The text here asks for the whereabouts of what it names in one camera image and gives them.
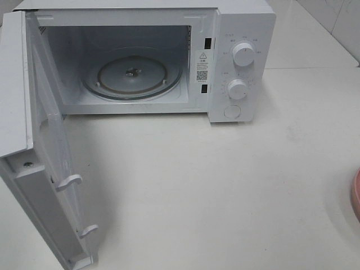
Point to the white door release button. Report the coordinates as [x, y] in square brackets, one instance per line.
[232, 111]

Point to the white control knob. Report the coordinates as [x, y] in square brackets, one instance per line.
[243, 53]
[237, 89]

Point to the white microwave door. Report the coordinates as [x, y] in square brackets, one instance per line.
[36, 165]

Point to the pink round plate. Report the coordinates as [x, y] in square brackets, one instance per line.
[354, 195]

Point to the glass microwave turntable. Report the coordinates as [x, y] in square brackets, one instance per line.
[131, 73]

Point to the white warning label sticker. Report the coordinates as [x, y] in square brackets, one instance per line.
[203, 64]

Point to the white microwave oven body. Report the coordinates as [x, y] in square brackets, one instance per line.
[180, 27]

